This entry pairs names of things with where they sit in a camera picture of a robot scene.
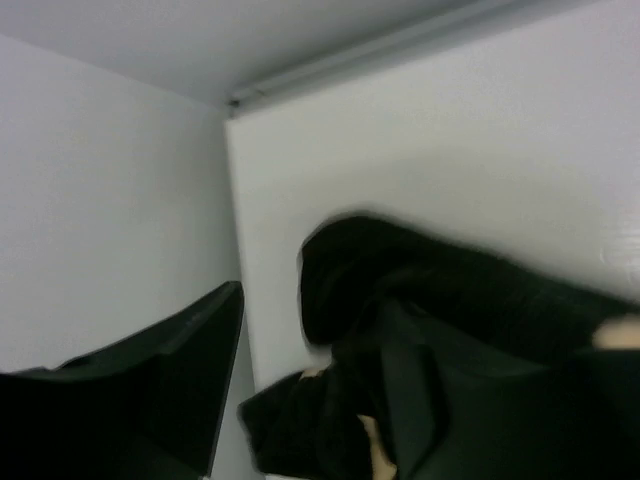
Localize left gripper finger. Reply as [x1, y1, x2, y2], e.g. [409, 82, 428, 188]
[1, 281, 244, 479]

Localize black pillowcase with beige pattern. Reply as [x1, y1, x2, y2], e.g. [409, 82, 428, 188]
[239, 214, 639, 479]

